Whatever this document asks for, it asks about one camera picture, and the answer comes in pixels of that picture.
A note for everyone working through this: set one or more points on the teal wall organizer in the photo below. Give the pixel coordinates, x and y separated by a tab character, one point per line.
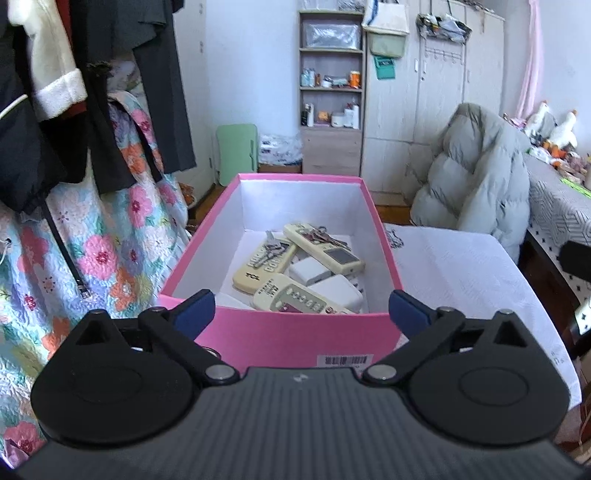
385	67

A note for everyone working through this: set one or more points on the cream remote front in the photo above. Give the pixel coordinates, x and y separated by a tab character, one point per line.
280	294

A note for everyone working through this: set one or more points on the cream remote with screen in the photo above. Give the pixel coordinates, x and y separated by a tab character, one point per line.
337	257

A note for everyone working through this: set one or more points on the white jar on shelf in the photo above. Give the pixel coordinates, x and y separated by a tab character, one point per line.
338	120

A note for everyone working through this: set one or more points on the white printed table cloth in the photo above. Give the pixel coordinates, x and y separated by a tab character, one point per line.
473	273

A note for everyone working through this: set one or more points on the white rectangular box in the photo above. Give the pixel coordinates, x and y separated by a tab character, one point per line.
339	290

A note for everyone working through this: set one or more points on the white fleece cuff garment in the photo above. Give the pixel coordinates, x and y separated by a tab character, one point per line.
53	98

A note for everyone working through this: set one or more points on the light wood wardrobe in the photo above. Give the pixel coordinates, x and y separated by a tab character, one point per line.
405	114

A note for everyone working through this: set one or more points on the floral quilted blanket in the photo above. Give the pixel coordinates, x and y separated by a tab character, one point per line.
120	249

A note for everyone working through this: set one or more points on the cream TCL remote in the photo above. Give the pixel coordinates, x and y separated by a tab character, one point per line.
247	280

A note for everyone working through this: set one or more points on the grey puffer jacket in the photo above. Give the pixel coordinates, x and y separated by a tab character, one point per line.
474	178

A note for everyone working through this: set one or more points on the key bunch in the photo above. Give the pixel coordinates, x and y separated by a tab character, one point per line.
314	235

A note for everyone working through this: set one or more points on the orange bottle on shelf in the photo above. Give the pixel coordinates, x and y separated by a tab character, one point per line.
355	79

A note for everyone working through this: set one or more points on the pack of white packages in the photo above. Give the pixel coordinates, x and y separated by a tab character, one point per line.
280	150

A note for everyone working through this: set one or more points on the patterned grey bed sheet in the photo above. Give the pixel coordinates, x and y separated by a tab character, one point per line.
558	213

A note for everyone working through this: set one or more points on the pink cardboard shoe box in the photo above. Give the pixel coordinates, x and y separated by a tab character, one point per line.
254	204

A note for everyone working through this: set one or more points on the wooden shelf cabinet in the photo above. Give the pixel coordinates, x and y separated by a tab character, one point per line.
330	45

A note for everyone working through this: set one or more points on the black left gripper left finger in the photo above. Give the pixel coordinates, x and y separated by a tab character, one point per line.
117	382

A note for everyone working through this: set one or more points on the white goose plush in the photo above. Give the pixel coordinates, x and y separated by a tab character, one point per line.
562	135

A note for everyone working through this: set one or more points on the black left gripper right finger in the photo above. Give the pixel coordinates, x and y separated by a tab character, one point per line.
486	382

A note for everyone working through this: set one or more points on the dark hanging garment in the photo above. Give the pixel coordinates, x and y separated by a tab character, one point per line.
46	39

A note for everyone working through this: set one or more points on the white power adapter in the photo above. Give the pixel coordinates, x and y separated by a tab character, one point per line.
308	271

